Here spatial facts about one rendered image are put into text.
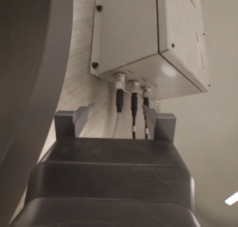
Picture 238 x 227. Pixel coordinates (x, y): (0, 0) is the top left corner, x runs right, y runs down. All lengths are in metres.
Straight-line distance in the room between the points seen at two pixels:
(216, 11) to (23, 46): 2.77
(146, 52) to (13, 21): 0.20
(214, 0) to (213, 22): 0.27
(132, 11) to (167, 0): 0.05
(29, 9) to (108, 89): 0.15
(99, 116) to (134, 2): 0.17
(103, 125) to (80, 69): 0.09
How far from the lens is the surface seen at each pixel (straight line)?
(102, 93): 0.28
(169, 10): 0.25
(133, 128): 0.27
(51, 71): 0.17
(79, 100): 0.24
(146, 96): 0.31
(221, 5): 2.89
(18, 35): 0.28
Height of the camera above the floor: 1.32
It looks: 44 degrees up
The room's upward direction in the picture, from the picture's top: 44 degrees clockwise
